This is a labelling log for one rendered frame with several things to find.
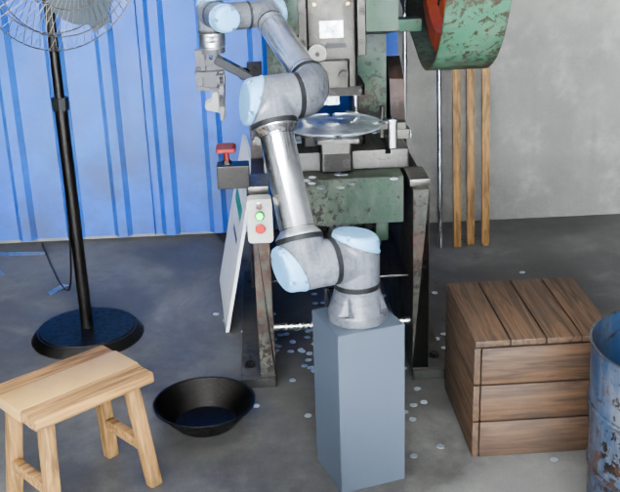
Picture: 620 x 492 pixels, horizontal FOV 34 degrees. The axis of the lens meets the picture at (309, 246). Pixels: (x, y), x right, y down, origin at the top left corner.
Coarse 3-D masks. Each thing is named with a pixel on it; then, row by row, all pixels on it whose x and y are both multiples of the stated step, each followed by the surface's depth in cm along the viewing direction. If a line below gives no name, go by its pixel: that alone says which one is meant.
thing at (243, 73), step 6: (216, 60) 286; (222, 60) 286; (228, 60) 290; (222, 66) 287; (228, 66) 287; (234, 66) 287; (240, 66) 290; (234, 72) 288; (240, 72) 288; (246, 72) 288; (240, 78) 290; (246, 78) 289
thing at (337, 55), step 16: (320, 0) 299; (336, 0) 299; (352, 0) 299; (320, 16) 300; (336, 16) 301; (352, 16) 301; (320, 32) 302; (336, 32) 302; (352, 32) 303; (320, 48) 303; (336, 48) 304; (352, 48) 304; (336, 64) 303; (352, 64) 306; (336, 80) 304; (352, 80) 308
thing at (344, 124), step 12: (300, 120) 315; (312, 120) 315; (324, 120) 312; (336, 120) 311; (348, 120) 311; (360, 120) 313; (372, 120) 312; (300, 132) 301; (312, 132) 301; (324, 132) 300; (336, 132) 300; (348, 132) 299; (360, 132) 299
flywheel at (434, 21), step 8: (424, 0) 332; (432, 0) 327; (440, 0) 321; (424, 8) 333; (432, 8) 326; (440, 8) 322; (432, 16) 323; (440, 16) 321; (432, 24) 320; (440, 24) 317; (432, 32) 320; (440, 32) 304; (432, 40) 321
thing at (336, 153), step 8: (336, 136) 296; (360, 136) 295; (320, 144) 305; (328, 144) 305; (336, 144) 305; (344, 144) 305; (320, 152) 306; (328, 152) 305; (336, 152) 306; (344, 152) 306; (320, 160) 307; (328, 160) 306; (336, 160) 306; (344, 160) 306; (320, 168) 308; (328, 168) 307; (336, 168) 307; (344, 168) 307; (352, 168) 309
